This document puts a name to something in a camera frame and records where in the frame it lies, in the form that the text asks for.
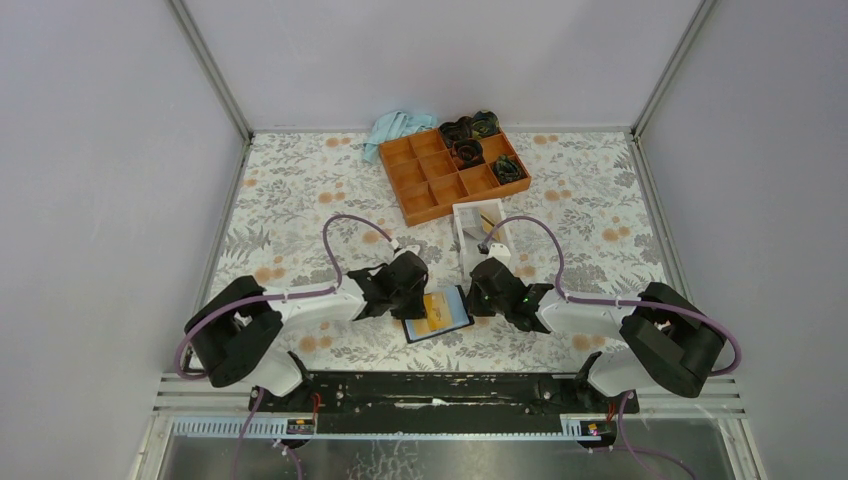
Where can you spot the stack of cards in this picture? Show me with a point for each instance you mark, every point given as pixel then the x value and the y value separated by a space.
pixel 470 223

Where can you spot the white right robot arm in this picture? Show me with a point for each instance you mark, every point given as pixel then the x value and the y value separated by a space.
pixel 669 343

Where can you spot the light blue cloth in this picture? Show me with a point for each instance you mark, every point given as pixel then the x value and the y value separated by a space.
pixel 392 126

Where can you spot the gold card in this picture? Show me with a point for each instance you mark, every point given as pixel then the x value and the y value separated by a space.
pixel 488 223
pixel 438 311

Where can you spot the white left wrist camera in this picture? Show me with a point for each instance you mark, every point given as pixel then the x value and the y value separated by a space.
pixel 400 250

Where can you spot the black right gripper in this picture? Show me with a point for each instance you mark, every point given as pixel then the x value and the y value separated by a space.
pixel 476 309

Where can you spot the black leather card holder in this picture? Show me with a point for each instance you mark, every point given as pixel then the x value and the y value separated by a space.
pixel 417 331

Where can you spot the orange compartment tray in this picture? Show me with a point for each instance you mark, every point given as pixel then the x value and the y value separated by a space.
pixel 427 183

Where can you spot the dark rolled sock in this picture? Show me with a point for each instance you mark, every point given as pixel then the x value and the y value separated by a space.
pixel 484 124
pixel 467 153
pixel 507 169
pixel 455 131

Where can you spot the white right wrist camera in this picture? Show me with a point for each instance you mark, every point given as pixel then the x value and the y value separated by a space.
pixel 497 251

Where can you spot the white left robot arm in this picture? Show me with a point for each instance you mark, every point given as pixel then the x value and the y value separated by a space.
pixel 235 334

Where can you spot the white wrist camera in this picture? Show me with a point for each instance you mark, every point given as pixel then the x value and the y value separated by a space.
pixel 497 251
pixel 400 250

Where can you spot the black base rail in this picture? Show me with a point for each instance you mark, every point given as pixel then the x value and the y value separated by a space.
pixel 345 402

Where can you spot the floral patterned table mat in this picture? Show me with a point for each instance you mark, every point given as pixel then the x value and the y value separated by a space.
pixel 309 204

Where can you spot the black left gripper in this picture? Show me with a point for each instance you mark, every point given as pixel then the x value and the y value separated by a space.
pixel 418 309

